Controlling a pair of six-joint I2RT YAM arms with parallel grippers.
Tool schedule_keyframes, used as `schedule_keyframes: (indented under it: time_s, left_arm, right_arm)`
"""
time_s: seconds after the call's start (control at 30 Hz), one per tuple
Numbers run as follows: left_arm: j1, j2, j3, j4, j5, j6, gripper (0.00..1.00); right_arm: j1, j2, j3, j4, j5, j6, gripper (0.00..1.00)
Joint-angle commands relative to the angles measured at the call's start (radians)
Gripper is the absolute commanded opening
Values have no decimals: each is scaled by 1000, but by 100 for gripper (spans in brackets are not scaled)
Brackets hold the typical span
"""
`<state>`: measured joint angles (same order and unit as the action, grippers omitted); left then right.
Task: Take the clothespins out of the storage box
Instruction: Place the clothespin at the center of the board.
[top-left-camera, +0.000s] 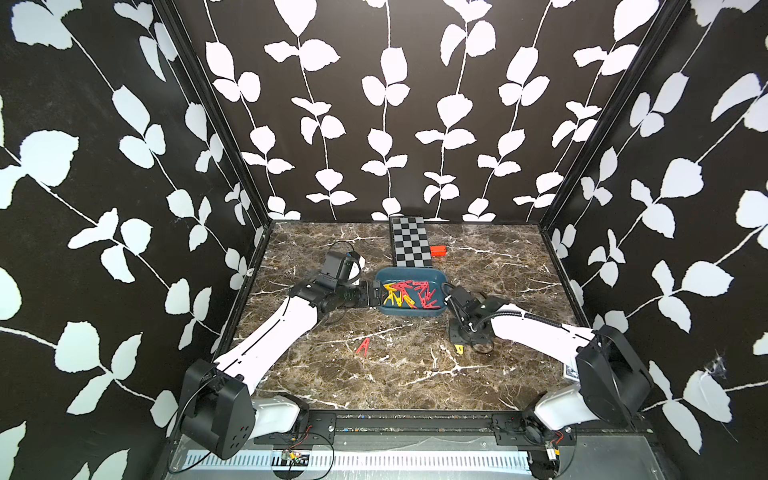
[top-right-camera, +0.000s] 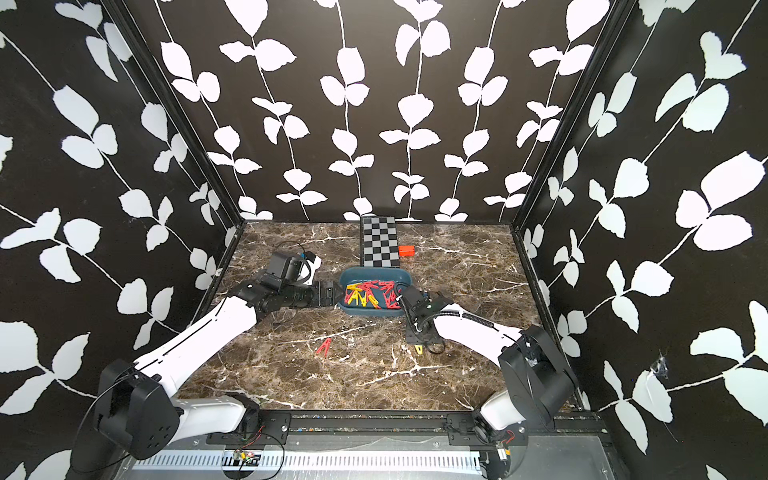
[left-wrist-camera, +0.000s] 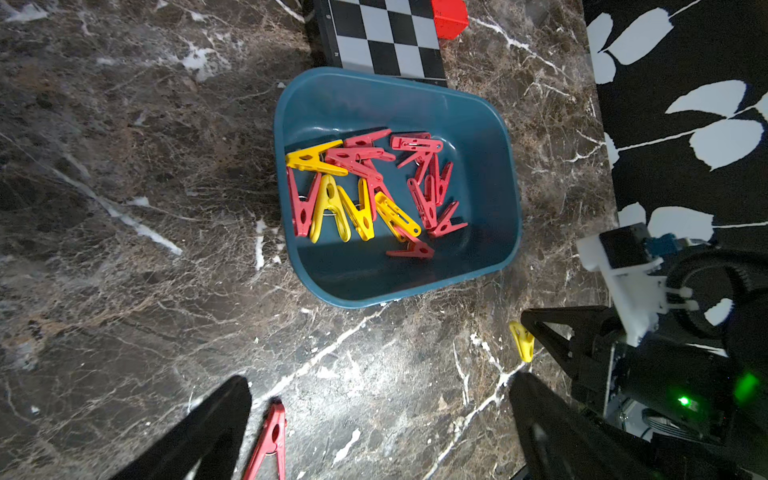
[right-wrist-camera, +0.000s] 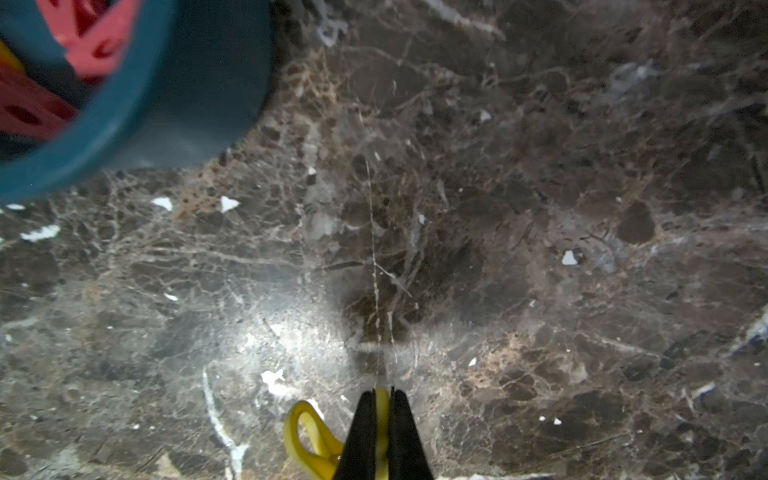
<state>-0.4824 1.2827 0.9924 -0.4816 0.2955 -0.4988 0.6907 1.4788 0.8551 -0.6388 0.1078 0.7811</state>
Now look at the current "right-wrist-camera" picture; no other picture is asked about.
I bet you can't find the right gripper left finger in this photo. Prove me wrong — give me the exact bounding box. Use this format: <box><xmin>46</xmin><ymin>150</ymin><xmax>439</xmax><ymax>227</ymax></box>
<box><xmin>333</xmin><ymin>390</ymin><xmax>378</xmax><ymax>480</ymax></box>

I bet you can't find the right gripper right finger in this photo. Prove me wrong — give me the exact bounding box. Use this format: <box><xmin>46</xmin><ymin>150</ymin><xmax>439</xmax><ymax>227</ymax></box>
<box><xmin>387</xmin><ymin>388</ymin><xmax>434</xmax><ymax>480</ymax></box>

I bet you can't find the yellow clothespin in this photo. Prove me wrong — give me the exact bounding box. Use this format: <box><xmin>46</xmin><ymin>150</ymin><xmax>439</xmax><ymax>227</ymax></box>
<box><xmin>283</xmin><ymin>387</ymin><xmax>390</xmax><ymax>479</ymax></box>

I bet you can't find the teal storage box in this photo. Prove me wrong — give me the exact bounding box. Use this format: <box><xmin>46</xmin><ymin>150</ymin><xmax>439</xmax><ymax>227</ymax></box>
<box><xmin>1</xmin><ymin>1</ymin><xmax>274</xmax><ymax>204</ymax></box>

